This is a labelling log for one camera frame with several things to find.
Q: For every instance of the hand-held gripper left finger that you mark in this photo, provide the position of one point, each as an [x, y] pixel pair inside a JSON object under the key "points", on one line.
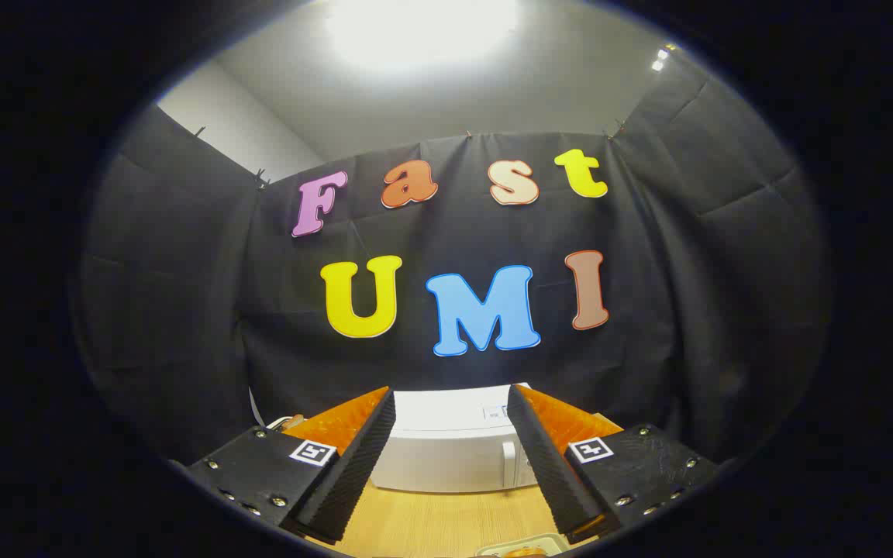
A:
{"points": [[353, 473]]}

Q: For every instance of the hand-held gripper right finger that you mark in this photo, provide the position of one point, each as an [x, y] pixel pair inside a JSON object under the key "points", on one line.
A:
{"points": [[551, 473]]}

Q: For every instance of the white microwave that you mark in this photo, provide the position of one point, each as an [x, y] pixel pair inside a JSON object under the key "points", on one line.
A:
{"points": [[446, 457]]}

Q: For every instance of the white rectangular tray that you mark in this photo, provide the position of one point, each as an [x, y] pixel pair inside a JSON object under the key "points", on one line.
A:
{"points": [[501, 549]]}

